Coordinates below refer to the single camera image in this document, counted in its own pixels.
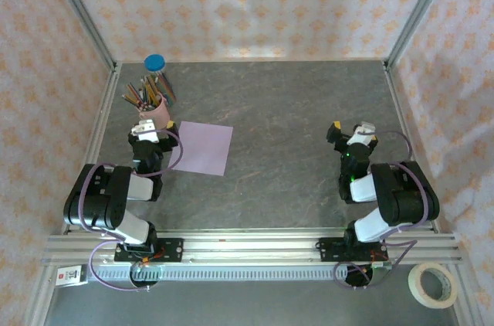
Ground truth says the purple paper sheet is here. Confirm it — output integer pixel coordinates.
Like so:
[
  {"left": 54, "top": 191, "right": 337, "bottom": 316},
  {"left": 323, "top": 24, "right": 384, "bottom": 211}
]
[{"left": 167, "top": 120, "right": 235, "bottom": 177}]

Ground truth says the pink pencil cup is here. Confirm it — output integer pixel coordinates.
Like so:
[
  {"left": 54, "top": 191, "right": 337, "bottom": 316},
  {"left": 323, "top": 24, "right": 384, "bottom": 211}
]
[{"left": 137, "top": 96, "right": 171, "bottom": 130}]

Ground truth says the coloured pencil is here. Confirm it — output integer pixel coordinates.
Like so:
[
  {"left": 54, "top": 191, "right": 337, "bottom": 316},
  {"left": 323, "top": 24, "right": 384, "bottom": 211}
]
[
  {"left": 125, "top": 83, "right": 151, "bottom": 106},
  {"left": 147, "top": 74, "right": 160, "bottom": 102},
  {"left": 138, "top": 76, "right": 154, "bottom": 104},
  {"left": 121, "top": 93, "right": 147, "bottom": 109}
]

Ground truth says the clear pencil tube blue lid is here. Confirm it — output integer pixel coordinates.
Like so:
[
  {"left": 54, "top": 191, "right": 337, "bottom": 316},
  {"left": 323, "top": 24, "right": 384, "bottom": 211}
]
[{"left": 144, "top": 54, "right": 178, "bottom": 105}]

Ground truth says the masking tape roll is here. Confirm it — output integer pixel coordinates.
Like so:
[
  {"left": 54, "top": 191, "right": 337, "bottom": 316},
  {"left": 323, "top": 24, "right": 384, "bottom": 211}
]
[{"left": 408, "top": 262, "right": 459, "bottom": 310}]

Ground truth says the white label card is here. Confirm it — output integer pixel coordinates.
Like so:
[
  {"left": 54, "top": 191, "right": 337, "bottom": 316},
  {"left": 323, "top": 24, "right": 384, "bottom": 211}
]
[{"left": 55, "top": 266, "right": 88, "bottom": 287}]

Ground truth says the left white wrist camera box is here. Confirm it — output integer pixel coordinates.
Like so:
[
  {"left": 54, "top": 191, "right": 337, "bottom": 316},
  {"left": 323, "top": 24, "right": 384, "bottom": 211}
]
[{"left": 130, "top": 120, "right": 160, "bottom": 144}]

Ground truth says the aluminium table side rail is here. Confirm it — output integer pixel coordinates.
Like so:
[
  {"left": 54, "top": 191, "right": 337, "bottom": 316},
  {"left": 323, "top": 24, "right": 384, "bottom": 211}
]
[
  {"left": 384, "top": 63, "right": 441, "bottom": 234},
  {"left": 63, "top": 65, "right": 120, "bottom": 234}
]

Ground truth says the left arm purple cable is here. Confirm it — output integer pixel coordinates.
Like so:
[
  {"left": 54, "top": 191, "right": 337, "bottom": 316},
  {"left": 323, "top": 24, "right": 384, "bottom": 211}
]
[{"left": 76, "top": 128, "right": 183, "bottom": 292}]

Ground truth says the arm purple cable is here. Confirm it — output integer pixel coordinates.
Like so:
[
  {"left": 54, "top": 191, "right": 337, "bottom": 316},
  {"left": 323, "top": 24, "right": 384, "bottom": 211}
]
[
  {"left": 333, "top": 131, "right": 431, "bottom": 290},
  {"left": 76, "top": 128, "right": 183, "bottom": 292}
]

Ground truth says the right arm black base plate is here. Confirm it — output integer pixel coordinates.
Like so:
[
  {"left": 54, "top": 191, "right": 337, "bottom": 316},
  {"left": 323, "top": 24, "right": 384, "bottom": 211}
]
[{"left": 318, "top": 236, "right": 388, "bottom": 263}]

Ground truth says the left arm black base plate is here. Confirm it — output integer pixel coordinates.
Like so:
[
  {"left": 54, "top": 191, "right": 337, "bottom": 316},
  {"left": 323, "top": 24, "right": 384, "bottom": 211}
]
[{"left": 114, "top": 238, "right": 184, "bottom": 263}]

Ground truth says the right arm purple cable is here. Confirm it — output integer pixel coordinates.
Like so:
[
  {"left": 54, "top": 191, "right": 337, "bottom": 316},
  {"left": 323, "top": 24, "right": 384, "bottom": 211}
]
[{"left": 333, "top": 131, "right": 431, "bottom": 290}]

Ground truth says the long aluminium mounting rail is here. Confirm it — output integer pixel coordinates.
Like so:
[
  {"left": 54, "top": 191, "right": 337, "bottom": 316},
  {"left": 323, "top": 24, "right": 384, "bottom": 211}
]
[{"left": 40, "top": 228, "right": 462, "bottom": 267}]

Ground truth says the aluminium frame post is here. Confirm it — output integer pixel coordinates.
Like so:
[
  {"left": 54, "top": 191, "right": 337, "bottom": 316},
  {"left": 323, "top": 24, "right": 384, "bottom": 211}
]
[
  {"left": 40, "top": 0, "right": 119, "bottom": 72},
  {"left": 385, "top": 0, "right": 460, "bottom": 70}
]

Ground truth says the slotted grey cable duct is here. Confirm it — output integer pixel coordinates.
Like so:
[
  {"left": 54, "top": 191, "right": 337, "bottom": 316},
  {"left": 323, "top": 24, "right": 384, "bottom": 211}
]
[{"left": 86, "top": 266, "right": 391, "bottom": 283}]

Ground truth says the aluminium frame bar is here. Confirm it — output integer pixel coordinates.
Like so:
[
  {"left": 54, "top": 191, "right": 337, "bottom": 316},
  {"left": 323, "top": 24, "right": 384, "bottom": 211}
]
[
  {"left": 449, "top": 266, "right": 482, "bottom": 326},
  {"left": 21, "top": 266, "right": 59, "bottom": 326}
]

